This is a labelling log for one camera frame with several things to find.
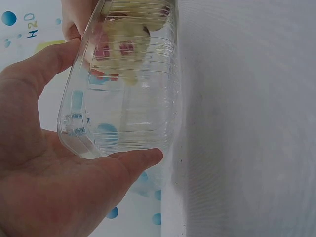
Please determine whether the person's left hand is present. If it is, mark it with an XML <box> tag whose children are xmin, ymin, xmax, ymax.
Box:
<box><xmin>0</xmin><ymin>38</ymin><xmax>164</xmax><ymax>237</ymax></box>

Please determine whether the person's right hand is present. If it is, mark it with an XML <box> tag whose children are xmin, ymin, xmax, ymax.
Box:
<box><xmin>61</xmin><ymin>0</ymin><xmax>99</xmax><ymax>42</ymax></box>

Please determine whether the clear plastic container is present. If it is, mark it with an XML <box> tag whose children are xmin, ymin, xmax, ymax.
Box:
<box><xmin>56</xmin><ymin>0</ymin><xmax>183</xmax><ymax>160</ymax></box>

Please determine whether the cream lump with red spots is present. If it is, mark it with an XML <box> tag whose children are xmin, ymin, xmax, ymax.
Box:
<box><xmin>85</xmin><ymin>0</ymin><xmax>173</xmax><ymax>87</ymax></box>

